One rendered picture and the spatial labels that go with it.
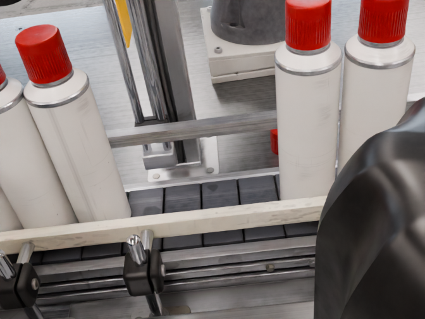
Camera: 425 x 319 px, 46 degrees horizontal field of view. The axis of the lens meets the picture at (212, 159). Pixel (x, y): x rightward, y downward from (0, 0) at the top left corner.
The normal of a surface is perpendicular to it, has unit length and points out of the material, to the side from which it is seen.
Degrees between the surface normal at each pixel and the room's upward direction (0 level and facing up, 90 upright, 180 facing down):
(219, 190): 0
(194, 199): 0
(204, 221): 90
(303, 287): 0
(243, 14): 71
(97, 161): 90
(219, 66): 90
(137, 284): 90
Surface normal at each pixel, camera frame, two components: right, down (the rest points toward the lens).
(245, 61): 0.09, 0.65
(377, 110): -0.15, 0.66
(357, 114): -0.62, 0.57
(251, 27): -0.19, 0.39
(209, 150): -0.11, -0.75
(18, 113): 0.85, 0.27
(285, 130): -0.80, 0.46
